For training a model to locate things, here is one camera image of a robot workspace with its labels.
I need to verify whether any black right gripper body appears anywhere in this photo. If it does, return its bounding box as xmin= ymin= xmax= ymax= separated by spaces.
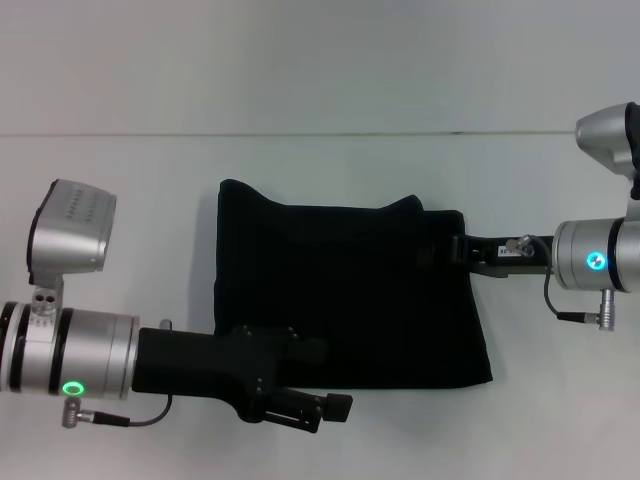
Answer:
xmin=464 ymin=233 xmax=559 ymax=280

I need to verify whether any black shirt with FREE print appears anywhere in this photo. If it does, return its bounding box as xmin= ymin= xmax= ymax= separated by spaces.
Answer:
xmin=212 ymin=178 xmax=496 ymax=397

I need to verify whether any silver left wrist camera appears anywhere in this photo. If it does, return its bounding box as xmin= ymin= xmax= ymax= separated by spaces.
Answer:
xmin=27 ymin=178 xmax=119 ymax=321

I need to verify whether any grey left gripper cable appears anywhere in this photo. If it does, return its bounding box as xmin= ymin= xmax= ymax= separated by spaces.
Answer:
xmin=61 ymin=394 xmax=174 ymax=430

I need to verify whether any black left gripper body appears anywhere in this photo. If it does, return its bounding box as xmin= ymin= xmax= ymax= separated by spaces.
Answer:
xmin=131 ymin=323 xmax=296 ymax=424

